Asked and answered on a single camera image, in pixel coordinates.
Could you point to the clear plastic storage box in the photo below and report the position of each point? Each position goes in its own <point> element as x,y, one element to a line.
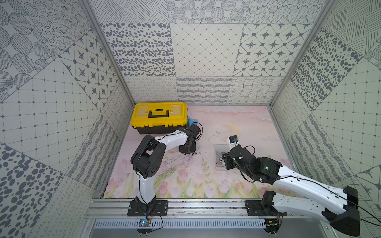
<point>219,161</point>

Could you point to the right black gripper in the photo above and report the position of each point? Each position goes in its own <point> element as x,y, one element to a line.
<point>227,160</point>

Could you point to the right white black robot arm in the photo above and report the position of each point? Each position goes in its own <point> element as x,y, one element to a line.
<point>339,207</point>

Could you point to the blue yellow hand tool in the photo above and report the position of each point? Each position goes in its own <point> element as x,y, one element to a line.
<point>191,121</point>

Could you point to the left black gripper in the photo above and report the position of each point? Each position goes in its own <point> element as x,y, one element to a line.
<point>187,148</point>

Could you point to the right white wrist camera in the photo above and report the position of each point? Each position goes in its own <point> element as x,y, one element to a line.
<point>233,141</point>

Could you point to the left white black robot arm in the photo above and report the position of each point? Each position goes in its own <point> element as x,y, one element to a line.
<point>147,158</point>

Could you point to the yellow black toolbox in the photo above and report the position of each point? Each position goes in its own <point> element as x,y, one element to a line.
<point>159,118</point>

